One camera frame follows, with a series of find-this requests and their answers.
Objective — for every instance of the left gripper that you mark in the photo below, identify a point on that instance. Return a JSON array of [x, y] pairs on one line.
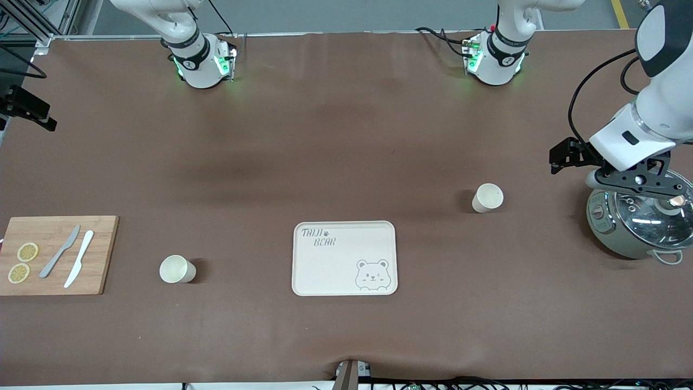
[[580, 150]]

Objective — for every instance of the white IKEA cup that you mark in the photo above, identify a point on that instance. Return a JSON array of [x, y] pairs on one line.
[[176, 269], [489, 197]]

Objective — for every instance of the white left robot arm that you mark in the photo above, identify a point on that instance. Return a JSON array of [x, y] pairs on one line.
[[663, 103]]

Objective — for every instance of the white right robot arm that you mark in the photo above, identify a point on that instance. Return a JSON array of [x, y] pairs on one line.
[[195, 62]]

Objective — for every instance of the cream bear print tray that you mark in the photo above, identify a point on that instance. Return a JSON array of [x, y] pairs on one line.
[[341, 260]]

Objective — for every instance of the grey-green cooking pot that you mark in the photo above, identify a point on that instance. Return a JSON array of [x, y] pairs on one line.
[[605, 230]]

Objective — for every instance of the glass pot lid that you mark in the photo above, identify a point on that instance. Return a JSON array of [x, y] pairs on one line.
[[649, 227]]

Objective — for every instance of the bamboo cutting board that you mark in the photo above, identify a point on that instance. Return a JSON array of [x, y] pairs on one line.
[[54, 230]]

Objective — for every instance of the yellow lemon slice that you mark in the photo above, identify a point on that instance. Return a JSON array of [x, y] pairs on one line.
[[28, 252], [19, 273]]

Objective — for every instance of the grey plastic knife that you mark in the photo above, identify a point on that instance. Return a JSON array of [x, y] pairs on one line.
[[60, 251]]

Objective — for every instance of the white plastic knife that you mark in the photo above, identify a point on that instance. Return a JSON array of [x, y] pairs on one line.
[[80, 259]]

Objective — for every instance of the aluminium frame profile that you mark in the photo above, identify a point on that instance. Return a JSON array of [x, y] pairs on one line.
[[38, 24]]

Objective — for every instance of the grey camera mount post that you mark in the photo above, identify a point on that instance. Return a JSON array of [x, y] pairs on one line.
[[351, 375]]

